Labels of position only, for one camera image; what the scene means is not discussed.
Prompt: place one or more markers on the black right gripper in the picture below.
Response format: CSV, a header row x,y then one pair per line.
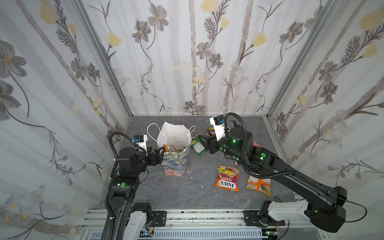
x,y
212,144

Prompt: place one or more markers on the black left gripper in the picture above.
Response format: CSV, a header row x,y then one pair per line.
x,y
154,156

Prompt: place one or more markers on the floral white paper bag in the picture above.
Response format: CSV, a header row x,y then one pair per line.
x,y
176,139

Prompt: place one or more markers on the Fox's fruit candy bag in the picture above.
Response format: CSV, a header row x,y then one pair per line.
x,y
228,178

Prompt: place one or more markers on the orange fruit snack packet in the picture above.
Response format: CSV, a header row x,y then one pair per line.
x,y
259,185

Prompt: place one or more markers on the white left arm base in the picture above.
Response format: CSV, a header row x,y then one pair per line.
x,y
140,216

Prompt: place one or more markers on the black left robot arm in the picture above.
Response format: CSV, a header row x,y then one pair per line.
x,y
125,218

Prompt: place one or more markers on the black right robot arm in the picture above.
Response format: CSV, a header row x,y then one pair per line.
x,y
321,205

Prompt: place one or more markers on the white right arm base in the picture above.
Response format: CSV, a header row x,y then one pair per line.
x,y
273,212

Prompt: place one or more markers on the yellow candy bag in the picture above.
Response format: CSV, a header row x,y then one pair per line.
x,y
211,131

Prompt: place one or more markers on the green snack packet rear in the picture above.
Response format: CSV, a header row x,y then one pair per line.
x,y
197,145

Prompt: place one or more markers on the orange chips packet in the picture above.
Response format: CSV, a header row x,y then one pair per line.
x,y
256,144

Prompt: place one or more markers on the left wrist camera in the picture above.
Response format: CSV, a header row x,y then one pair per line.
x,y
141,142

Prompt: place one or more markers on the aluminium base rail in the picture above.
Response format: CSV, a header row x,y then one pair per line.
x,y
214,224

